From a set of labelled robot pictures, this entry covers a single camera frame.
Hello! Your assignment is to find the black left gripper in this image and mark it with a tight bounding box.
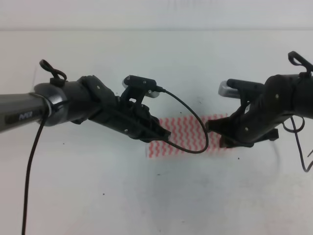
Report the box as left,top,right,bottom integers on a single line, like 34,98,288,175
89,95,171,142

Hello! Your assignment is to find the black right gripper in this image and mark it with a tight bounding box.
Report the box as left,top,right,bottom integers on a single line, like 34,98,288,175
205,95,289,148

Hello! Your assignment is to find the pink white striped towel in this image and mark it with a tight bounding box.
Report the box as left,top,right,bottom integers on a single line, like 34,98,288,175
145,115,233,159

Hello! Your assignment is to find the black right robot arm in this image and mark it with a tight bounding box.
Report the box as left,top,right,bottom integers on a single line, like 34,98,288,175
205,72,313,148

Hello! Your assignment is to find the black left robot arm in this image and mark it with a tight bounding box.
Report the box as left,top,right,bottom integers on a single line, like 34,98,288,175
0,75,171,143

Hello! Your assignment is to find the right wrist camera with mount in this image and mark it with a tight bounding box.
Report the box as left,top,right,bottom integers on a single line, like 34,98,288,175
218,79,264,113

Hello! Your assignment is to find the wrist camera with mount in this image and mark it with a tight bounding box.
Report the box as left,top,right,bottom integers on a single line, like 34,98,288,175
120,75,159,111
218,79,264,113

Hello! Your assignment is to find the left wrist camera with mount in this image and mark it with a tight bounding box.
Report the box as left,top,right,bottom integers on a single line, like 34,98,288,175
120,75,159,111

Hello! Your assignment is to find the black left camera cable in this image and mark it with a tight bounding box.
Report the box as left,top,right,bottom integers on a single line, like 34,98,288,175
21,85,209,235

